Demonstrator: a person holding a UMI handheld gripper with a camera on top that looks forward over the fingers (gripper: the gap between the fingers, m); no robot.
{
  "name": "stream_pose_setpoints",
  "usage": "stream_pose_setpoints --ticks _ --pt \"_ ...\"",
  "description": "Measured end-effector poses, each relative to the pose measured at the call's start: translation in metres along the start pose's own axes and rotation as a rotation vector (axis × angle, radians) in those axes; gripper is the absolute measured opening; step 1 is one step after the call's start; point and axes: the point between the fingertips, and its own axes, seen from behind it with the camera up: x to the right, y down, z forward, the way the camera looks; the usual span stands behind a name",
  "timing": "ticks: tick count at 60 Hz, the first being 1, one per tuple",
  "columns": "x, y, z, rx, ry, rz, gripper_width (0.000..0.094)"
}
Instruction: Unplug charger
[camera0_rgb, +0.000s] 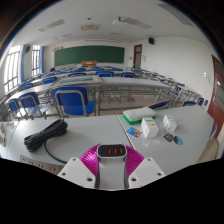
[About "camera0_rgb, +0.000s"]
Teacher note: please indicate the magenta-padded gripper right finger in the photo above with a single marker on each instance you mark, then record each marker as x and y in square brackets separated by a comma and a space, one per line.
[150, 169]

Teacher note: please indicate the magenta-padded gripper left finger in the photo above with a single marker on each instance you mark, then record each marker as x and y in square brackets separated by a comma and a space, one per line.
[71, 168]

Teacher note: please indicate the round dark stickers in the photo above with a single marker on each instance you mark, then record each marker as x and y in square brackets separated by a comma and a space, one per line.
[173, 138]

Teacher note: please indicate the colourful printed card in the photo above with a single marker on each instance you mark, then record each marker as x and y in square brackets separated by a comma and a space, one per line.
[134, 132]

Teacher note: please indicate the flat green and white box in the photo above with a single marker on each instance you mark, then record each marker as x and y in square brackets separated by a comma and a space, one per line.
[138, 115]

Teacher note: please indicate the blue classroom chair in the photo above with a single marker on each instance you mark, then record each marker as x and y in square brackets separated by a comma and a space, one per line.
[71, 101]
[13, 106]
[30, 103]

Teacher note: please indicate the framed board on desk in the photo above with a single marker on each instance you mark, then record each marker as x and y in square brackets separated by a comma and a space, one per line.
[77, 80]

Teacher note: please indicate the red-brown door with window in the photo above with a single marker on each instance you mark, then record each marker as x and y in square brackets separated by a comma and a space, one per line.
[218, 100]

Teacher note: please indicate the group of blue chairs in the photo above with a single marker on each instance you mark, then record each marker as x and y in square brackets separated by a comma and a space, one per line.
[105, 74]

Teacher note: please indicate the orange lectern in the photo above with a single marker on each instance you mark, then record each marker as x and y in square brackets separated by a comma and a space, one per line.
[89, 63]

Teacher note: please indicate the dark red far door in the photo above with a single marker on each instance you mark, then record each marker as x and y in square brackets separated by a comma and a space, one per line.
[137, 56]

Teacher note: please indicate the narrow classroom window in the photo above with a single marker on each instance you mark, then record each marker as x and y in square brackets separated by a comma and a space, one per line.
[36, 60]

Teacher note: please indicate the green chalkboard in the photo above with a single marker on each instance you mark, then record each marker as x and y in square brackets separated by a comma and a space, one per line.
[89, 55]

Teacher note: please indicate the large classroom window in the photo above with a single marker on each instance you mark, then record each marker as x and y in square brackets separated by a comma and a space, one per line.
[12, 70]

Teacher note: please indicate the ceiling air vent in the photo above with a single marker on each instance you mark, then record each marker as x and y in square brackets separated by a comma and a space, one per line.
[90, 27]

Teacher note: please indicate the ceiling light panels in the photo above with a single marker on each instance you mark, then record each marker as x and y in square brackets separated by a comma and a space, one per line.
[51, 25]

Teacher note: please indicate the ceiling projector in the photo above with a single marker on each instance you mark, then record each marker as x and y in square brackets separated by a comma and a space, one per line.
[119, 20]

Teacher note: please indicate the white wall switch panel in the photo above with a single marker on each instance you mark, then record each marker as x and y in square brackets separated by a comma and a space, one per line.
[207, 76]

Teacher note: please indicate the black wall speaker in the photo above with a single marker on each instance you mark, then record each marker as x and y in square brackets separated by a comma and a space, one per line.
[27, 49]
[151, 41]

